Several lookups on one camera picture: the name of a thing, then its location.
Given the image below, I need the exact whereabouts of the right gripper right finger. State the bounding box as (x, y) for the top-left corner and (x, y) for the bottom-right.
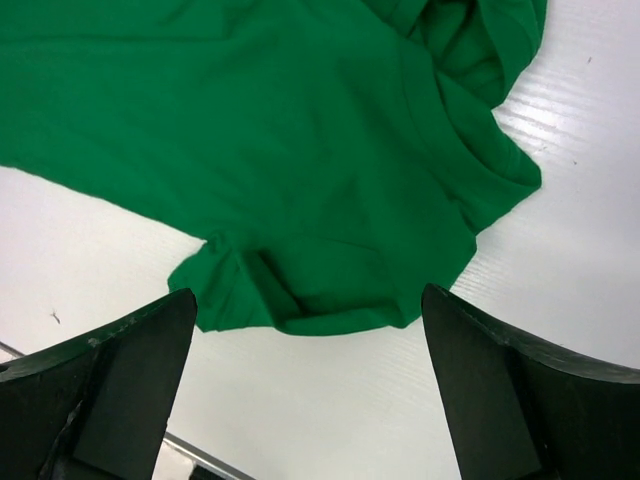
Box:
(421, 284), (639, 480)

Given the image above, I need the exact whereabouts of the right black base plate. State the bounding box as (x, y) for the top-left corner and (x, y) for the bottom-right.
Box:
(189, 465), (225, 480)

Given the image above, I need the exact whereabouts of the green t shirt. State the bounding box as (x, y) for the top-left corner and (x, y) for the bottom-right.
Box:
(1, 1), (547, 336)

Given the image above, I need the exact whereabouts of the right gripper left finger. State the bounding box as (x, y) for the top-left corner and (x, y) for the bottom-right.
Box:
(1, 289), (196, 479)

